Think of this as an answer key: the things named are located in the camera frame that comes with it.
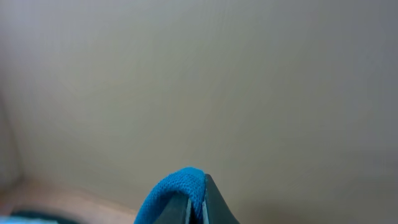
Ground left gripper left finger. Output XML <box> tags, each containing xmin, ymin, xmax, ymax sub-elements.
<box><xmin>154</xmin><ymin>193</ymin><xmax>192</xmax><ymax>224</ymax></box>

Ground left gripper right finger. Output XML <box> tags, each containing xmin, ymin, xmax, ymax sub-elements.
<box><xmin>202</xmin><ymin>174</ymin><xmax>239</xmax><ymax>224</ymax></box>

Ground blue polo shirt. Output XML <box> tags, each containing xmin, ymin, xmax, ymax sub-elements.
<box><xmin>134</xmin><ymin>167</ymin><xmax>206</xmax><ymax>224</ymax></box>

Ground folded black garment under jeans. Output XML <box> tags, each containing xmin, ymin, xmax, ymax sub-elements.
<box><xmin>10</xmin><ymin>210</ymin><xmax>83</xmax><ymax>224</ymax></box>

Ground folded light blue jeans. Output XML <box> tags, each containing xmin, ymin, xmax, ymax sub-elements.
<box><xmin>0</xmin><ymin>216</ymin><xmax>58</xmax><ymax>224</ymax></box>

